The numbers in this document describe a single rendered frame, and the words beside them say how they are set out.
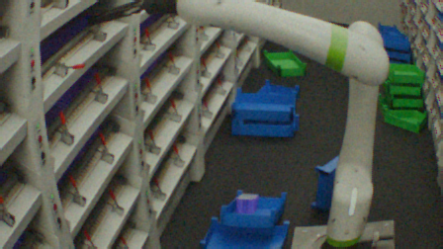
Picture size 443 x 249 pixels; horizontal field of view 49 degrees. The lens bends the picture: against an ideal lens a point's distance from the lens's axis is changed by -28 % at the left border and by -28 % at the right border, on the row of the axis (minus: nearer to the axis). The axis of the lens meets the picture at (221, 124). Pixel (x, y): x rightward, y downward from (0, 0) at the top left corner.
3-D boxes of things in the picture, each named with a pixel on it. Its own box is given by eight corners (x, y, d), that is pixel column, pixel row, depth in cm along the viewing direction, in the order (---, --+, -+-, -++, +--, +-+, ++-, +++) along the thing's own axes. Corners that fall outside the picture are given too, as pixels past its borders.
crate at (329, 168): (359, 184, 267) (348, 179, 273) (364, 145, 259) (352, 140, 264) (323, 212, 249) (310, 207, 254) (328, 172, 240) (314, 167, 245)
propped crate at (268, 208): (236, 207, 259) (237, 190, 258) (285, 209, 254) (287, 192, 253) (220, 225, 230) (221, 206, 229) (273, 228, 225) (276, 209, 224)
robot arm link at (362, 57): (381, 80, 145) (390, 41, 139) (385, 101, 134) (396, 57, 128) (322, 55, 146) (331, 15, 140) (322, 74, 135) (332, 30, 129)
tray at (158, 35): (189, 27, 250) (199, -1, 244) (135, 81, 197) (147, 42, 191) (146, 16, 252) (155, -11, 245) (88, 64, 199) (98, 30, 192)
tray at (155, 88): (190, 68, 259) (200, 40, 252) (139, 136, 205) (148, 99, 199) (145, 54, 260) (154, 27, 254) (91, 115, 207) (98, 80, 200)
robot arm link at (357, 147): (367, 180, 178) (381, 21, 153) (366, 207, 163) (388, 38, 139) (332, 178, 180) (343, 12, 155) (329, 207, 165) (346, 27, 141)
